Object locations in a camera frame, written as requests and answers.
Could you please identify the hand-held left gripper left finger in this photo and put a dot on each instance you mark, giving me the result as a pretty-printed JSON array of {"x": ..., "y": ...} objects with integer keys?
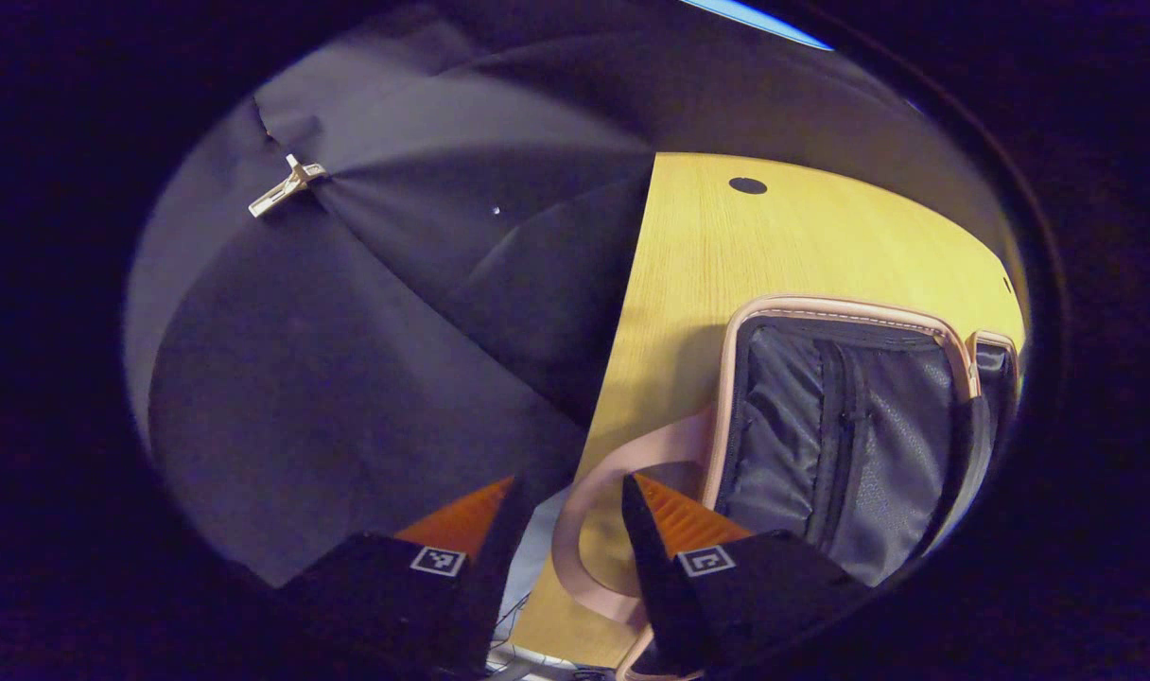
[{"x": 480, "y": 586}]

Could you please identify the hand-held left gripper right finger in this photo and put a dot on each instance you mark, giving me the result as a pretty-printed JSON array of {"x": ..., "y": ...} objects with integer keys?
[{"x": 655, "y": 577}]

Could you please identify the pink suitcase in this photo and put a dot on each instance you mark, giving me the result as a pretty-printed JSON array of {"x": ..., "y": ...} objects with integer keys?
[{"x": 783, "y": 426}]

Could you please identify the beige plastic clip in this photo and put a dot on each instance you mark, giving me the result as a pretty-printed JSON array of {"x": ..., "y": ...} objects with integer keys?
[{"x": 287, "y": 185}]

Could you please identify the long ceiling light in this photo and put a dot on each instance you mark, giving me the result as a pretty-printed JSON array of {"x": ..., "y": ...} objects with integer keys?
[{"x": 755, "y": 19}]

